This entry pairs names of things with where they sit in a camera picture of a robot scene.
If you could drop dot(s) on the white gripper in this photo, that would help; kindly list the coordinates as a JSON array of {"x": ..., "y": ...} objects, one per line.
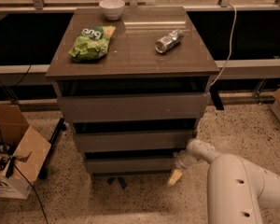
[{"x": 181, "y": 162}]

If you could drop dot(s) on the grey drawer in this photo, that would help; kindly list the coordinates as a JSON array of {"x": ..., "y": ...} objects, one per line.
[
  {"x": 127, "y": 108},
  {"x": 103, "y": 142},
  {"x": 116, "y": 166}
]

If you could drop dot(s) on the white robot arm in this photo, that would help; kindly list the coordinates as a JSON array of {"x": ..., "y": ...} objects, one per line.
[{"x": 237, "y": 189}]

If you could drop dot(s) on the grey drawer cabinet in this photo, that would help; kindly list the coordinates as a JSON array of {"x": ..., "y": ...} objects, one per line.
[{"x": 132, "y": 66}]

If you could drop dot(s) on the open cardboard box left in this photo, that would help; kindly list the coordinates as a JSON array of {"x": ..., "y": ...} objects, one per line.
[{"x": 28, "y": 146}]

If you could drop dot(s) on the black bar on floor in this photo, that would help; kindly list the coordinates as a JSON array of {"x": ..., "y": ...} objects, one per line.
[{"x": 45, "y": 167}]

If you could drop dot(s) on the crushed silver can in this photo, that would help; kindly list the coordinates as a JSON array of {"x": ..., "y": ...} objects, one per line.
[{"x": 169, "y": 41}]

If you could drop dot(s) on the green snack bag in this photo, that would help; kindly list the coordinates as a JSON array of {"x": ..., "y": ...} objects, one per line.
[{"x": 92, "y": 43}]

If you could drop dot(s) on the white ceramic bowl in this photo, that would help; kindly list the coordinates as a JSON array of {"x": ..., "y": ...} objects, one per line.
[{"x": 112, "y": 9}]

